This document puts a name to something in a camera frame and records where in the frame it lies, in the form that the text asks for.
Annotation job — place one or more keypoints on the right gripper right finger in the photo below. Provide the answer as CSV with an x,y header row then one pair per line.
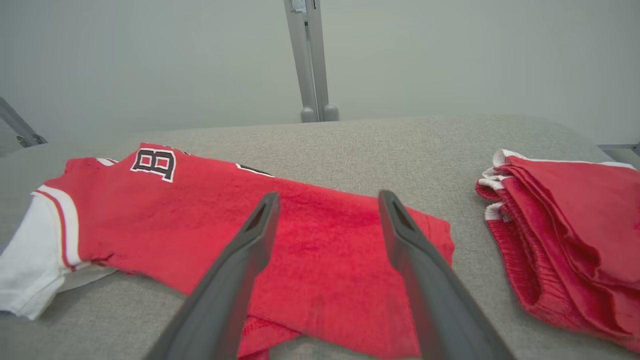
x,y
435,300

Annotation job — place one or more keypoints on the red basketball jersey white sleeves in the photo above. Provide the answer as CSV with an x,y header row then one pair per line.
x,y
200,220

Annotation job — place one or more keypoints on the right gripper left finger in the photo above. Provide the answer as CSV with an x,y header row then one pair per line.
x,y
225,300

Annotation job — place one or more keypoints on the red shorts white trim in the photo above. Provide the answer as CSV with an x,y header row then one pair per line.
x,y
575,225

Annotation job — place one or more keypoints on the grey wall base rail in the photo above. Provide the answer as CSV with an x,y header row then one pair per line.
x,y
620,148

